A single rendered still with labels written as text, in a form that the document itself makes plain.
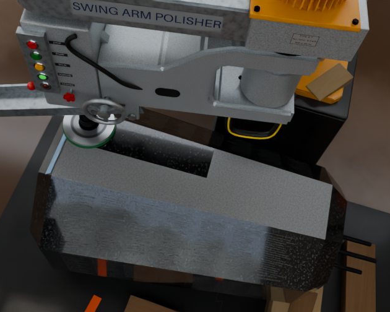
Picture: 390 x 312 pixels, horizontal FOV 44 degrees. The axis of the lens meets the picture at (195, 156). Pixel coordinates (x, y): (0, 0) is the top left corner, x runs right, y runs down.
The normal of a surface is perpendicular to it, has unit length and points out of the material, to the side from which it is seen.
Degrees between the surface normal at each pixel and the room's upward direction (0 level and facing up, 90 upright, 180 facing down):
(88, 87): 90
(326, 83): 11
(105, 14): 90
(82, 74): 90
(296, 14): 0
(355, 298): 0
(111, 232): 45
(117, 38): 4
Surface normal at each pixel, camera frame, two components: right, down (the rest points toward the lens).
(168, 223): -0.09, 0.28
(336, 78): -0.08, -0.36
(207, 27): -0.09, 0.88
